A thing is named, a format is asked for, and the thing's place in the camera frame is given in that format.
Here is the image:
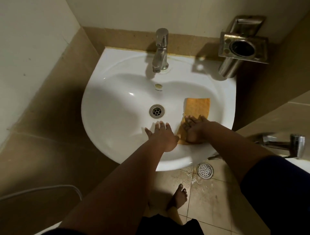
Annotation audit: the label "person's right hand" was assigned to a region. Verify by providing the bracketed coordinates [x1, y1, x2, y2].
[181, 115, 215, 145]

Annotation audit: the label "person's left hand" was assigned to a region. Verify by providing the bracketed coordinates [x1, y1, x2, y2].
[145, 121, 180, 153]

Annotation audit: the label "orange cleaning cloth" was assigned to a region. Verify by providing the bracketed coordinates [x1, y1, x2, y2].
[176, 97, 211, 145]

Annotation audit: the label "person's right forearm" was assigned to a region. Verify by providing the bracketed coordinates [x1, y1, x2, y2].
[206, 121, 279, 185]

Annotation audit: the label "person's left forearm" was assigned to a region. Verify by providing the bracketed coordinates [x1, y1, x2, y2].
[59, 139, 180, 235]

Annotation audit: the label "round metal sink drain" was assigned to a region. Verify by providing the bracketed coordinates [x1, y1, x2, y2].
[149, 104, 165, 119]

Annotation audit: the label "white ceramic wash basin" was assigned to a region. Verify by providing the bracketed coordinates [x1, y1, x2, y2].
[81, 47, 237, 172]

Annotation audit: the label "round metal floor drain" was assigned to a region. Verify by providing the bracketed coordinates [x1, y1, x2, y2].
[197, 163, 214, 180]

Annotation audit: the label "person's bare foot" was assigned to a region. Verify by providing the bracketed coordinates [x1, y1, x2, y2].
[166, 184, 188, 226]

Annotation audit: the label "chrome basin faucet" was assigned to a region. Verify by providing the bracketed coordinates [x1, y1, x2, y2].
[152, 28, 169, 73]

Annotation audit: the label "dark shorts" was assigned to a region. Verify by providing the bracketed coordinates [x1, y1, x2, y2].
[135, 214, 205, 235]

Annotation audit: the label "chrome bidet sprayer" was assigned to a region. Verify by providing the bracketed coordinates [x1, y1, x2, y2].
[254, 134, 306, 159]

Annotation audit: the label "dark shirt sleeve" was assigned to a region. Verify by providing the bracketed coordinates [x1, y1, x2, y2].
[239, 155, 310, 235]

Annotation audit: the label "white toilet rim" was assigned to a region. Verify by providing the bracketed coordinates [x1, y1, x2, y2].
[285, 157, 310, 174]

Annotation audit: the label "steel wall toothbrush holder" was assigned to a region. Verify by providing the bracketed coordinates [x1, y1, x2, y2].
[218, 16, 269, 79]

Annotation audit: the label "white flexible hose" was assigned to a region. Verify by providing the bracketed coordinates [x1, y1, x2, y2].
[0, 185, 83, 202]

